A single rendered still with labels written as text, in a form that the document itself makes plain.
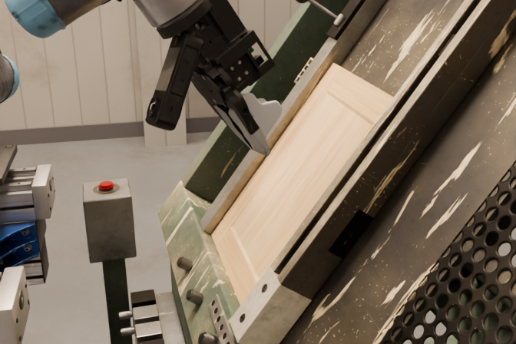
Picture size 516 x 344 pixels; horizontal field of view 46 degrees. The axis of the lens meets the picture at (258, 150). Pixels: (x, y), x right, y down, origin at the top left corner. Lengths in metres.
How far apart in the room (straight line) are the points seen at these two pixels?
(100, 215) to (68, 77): 3.13
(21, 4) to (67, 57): 3.89
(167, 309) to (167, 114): 0.82
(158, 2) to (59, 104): 4.04
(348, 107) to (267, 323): 0.45
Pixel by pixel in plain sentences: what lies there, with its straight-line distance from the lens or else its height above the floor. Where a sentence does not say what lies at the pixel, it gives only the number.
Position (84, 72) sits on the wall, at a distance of 4.64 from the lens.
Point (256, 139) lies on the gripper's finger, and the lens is 0.76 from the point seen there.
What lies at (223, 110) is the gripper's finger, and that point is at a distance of 0.77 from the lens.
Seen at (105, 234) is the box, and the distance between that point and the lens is 1.61.
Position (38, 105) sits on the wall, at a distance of 4.73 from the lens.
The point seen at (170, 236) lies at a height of 0.83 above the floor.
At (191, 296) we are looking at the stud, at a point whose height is 0.88.
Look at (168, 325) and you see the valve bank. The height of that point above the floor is 0.74.
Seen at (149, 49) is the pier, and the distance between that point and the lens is 4.32.
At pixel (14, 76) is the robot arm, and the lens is 1.65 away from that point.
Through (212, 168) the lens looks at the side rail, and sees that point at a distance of 1.63.
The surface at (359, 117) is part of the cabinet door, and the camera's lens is 1.17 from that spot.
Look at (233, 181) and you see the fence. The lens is 1.42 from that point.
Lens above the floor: 1.59
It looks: 21 degrees down
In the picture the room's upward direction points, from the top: straight up
